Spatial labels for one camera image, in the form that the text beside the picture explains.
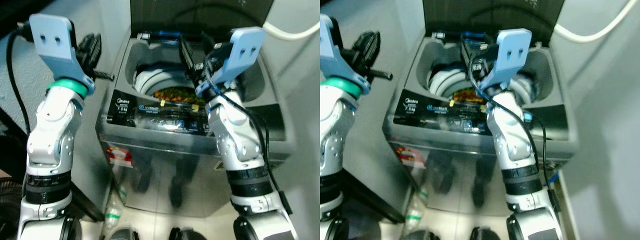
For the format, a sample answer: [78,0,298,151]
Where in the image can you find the clear plastic bottle green label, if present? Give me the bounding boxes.
[404,189,428,233]
[101,189,125,237]

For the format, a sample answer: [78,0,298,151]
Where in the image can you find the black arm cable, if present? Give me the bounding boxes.
[5,24,34,137]
[467,50,557,201]
[202,33,287,201]

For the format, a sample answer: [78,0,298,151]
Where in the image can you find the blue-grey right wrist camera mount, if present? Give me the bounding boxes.
[475,28,534,99]
[195,27,266,99]

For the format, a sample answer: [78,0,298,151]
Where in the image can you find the red and white sticker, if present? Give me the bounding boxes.
[395,145,427,169]
[105,145,134,168]

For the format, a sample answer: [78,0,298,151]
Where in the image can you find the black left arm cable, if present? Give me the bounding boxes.
[5,24,34,137]

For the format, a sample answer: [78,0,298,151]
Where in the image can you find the grey top-load washing machine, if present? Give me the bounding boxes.
[382,0,581,217]
[95,0,297,219]

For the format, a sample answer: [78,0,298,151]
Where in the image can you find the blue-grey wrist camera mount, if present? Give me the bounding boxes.
[29,14,96,94]
[475,28,534,99]
[195,27,266,99]
[320,14,372,96]

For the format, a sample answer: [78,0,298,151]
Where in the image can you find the colourful patterned garment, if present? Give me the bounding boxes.
[152,86,200,105]
[449,87,488,105]

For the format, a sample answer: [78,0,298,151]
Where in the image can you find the dark washing machine lid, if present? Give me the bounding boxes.
[422,0,567,41]
[130,0,277,40]

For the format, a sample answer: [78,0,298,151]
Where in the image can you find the black right robot foot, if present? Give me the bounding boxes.
[169,227,202,240]
[469,227,502,240]

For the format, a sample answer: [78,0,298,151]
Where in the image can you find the white water hose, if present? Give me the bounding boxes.
[552,0,640,44]
[264,19,321,42]

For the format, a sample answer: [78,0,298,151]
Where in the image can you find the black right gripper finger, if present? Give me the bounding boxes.
[179,36,197,77]
[460,35,482,77]

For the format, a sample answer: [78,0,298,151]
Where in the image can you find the black washer control panel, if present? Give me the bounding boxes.
[106,89,213,137]
[393,89,493,136]

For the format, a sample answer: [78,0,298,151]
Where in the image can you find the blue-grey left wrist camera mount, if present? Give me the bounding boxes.
[320,14,372,96]
[29,14,96,94]

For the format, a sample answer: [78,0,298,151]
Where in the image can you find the white washer drum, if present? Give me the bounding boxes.
[134,67,203,97]
[428,67,536,99]

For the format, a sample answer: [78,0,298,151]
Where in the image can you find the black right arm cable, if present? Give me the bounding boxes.
[467,50,557,201]
[202,33,287,201]

